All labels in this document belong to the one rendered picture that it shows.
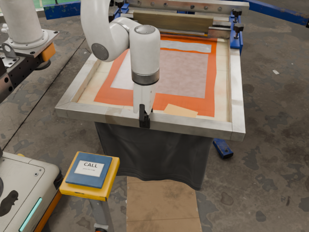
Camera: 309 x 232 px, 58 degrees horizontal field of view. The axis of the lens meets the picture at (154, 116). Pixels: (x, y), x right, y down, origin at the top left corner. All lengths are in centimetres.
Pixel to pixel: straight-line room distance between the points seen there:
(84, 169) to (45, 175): 92
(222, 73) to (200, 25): 28
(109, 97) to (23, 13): 36
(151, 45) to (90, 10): 15
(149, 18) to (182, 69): 32
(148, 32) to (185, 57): 53
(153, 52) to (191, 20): 63
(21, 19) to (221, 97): 68
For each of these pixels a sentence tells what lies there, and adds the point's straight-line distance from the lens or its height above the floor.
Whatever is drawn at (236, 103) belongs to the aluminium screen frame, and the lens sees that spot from 92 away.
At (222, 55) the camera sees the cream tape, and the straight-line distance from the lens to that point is 123.
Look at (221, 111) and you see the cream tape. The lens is 93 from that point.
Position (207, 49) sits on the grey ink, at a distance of 125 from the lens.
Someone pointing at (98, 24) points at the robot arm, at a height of 132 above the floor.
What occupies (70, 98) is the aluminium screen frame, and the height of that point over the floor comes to 101.
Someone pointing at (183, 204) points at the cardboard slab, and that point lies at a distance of 179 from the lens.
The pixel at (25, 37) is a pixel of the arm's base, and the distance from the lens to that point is 98.
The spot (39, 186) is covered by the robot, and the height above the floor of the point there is 28.
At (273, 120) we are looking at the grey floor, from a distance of 245.
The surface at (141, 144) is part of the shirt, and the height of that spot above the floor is 78.
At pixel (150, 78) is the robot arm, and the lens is 71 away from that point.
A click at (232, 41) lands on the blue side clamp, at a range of 125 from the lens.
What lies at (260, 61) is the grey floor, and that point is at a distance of 313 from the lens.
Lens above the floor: 159
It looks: 44 degrees down
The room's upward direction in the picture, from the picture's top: straight up
